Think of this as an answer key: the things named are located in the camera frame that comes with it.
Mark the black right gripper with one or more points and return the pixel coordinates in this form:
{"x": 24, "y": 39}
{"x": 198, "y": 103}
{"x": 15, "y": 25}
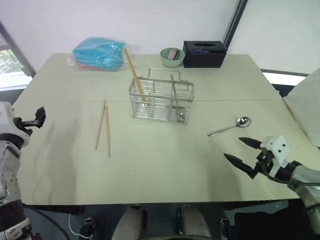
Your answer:
{"x": 264, "y": 160}

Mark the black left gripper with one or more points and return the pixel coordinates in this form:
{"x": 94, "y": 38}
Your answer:
{"x": 21, "y": 123}

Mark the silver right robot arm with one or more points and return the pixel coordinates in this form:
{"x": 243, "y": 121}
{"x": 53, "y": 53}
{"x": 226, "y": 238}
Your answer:
{"x": 306, "y": 180}

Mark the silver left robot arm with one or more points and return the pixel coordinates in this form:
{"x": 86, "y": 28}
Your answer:
{"x": 8, "y": 175}

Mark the stainless steel spoon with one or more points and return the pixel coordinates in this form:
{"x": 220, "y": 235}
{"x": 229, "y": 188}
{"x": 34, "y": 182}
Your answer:
{"x": 243, "y": 121}
{"x": 180, "y": 115}

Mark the wooden chopstick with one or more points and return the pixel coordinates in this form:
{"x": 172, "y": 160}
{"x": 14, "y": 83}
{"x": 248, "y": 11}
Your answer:
{"x": 131, "y": 65}
{"x": 100, "y": 125}
{"x": 108, "y": 132}

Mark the black box under table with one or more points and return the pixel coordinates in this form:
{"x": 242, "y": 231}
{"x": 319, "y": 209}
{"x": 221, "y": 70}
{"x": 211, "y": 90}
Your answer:
{"x": 270, "y": 226}

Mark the grey rounded robot leg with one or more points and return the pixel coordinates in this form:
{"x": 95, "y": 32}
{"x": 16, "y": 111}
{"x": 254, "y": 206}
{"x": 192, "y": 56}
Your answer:
{"x": 196, "y": 222}
{"x": 131, "y": 222}

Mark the blue cloth in plastic bag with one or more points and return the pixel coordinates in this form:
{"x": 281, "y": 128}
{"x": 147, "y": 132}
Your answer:
{"x": 100, "y": 55}

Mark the black tissue box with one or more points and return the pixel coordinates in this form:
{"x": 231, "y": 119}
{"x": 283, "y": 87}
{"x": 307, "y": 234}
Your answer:
{"x": 203, "y": 58}

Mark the pale green bowl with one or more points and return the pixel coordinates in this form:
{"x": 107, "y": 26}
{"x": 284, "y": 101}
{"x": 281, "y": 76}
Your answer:
{"x": 172, "y": 63}

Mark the grey packet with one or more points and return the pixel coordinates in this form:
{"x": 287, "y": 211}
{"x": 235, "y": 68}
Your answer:
{"x": 173, "y": 53}

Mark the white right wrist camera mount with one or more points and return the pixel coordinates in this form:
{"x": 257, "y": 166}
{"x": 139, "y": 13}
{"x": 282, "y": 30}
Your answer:
{"x": 277, "y": 147}

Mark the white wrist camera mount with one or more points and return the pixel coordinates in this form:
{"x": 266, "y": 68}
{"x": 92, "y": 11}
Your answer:
{"x": 8, "y": 120}
{"x": 277, "y": 147}

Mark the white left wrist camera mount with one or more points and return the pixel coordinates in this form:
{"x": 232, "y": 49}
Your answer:
{"x": 8, "y": 120}

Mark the grey window frame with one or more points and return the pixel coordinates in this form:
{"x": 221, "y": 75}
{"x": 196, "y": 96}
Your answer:
{"x": 17, "y": 47}

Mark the dark metal post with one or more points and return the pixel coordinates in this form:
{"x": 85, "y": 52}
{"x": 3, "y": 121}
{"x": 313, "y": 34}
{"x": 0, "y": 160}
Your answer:
{"x": 235, "y": 22}

